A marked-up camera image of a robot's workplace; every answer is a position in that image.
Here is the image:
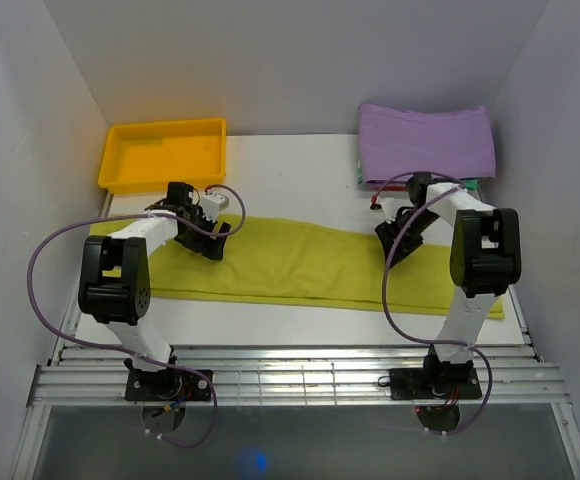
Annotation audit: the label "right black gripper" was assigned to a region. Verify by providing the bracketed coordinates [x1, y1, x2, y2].
[375, 208, 440, 270]

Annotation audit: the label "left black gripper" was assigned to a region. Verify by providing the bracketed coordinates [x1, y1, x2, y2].
[174, 208, 229, 261]

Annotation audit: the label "yellow-green trousers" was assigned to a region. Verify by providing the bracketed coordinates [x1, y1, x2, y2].
[89, 213, 506, 321]

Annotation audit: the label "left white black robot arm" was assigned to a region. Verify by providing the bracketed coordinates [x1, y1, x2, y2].
[78, 182, 231, 400]

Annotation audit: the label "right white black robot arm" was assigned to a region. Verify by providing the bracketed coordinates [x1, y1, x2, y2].
[371, 172, 522, 400]

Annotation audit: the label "folded purple trousers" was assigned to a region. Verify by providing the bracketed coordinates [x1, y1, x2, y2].
[358, 103, 496, 185]

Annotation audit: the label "folded red garment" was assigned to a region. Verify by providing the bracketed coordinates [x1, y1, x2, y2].
[367, 184, 407, 192]

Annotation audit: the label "folded green garment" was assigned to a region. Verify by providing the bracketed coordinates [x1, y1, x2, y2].
[357, 155, 480, 190]

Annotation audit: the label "yellow plastic tray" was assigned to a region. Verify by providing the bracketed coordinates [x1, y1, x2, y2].
[98, 118, 227, 195]

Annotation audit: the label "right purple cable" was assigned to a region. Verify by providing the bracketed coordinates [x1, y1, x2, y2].
[369, 170, 494, 437]

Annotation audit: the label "purple cable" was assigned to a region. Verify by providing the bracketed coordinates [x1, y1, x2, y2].
[369, 170, 494, 437]
[27, 183, 247, 447]

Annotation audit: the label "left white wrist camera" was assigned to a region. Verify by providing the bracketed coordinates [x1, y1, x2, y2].
[198, 192, 230, 223]

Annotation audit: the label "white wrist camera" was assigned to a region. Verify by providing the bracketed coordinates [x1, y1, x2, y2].
[370, 196, 411, 224]
[198, 192, 230, 223]

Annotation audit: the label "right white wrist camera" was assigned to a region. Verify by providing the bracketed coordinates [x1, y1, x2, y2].
[370, 196, 411, 224]

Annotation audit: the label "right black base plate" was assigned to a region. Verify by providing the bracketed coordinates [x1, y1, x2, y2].
[388, 368, 482, 400]

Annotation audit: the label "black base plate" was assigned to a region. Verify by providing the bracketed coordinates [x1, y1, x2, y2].
[124, 369, 213, 402]
[388, 368, 482, 400]

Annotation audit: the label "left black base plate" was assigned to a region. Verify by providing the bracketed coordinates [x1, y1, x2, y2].
[124, 369, 213, 402]

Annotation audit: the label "aluminium rail frame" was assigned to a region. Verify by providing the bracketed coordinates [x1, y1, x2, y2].
[10, 294, 580, 479]

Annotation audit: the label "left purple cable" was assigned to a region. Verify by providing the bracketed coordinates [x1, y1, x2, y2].
[27, 183, 247, 447]

